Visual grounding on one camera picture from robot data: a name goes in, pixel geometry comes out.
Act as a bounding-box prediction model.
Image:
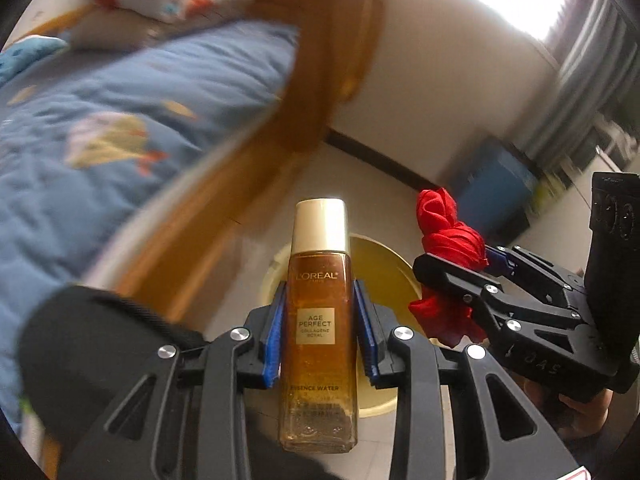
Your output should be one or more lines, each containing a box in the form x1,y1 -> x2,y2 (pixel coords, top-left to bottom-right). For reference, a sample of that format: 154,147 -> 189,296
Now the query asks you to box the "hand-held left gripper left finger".
60,285 -> 288,480

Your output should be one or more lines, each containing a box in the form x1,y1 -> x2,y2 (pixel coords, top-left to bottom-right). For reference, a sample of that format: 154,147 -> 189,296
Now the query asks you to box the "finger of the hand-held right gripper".
412,252 -> 585,342
482,245 -> 587,294

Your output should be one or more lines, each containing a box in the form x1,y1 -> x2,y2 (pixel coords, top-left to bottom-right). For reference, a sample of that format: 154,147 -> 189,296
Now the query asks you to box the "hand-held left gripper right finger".
352,280 -> 581,480

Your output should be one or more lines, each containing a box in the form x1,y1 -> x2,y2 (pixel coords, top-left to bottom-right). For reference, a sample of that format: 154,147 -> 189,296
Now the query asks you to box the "red plastic bag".
409,187 -> 491,348

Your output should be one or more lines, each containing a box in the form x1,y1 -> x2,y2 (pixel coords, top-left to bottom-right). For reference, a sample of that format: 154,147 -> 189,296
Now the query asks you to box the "yellow round bin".
260,234 -> 426,418

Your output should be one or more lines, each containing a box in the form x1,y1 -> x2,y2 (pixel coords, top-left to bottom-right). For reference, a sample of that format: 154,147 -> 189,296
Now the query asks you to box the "amber glass bottle cream cap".
278,198 -> 360,455

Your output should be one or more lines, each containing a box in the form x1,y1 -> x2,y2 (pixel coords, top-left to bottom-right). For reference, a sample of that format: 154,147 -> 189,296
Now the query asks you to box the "person's right hand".
522,377 -> 615,443

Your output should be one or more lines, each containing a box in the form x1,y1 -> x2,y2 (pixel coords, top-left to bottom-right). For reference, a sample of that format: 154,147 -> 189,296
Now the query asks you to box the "blue box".
457,137 -> 541,233

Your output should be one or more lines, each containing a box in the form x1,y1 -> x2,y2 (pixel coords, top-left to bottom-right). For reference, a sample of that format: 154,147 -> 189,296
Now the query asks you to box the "dark clothing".
20,285 -> 211,480

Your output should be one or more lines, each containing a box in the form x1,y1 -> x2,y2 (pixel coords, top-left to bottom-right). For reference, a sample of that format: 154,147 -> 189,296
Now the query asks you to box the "grey curtain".
520,0 -> 636,171

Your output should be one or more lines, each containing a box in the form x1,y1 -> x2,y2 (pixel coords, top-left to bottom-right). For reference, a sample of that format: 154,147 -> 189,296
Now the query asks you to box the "blue printed blanket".
0,25 -> 301,411

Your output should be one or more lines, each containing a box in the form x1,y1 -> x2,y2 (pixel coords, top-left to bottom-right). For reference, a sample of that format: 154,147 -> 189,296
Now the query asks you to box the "light blue patterned cloth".
0,35 -> 68,86

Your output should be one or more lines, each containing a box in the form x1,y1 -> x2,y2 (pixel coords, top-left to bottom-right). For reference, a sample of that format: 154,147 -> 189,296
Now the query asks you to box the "wooden bed frame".
42,0 -> 386,461

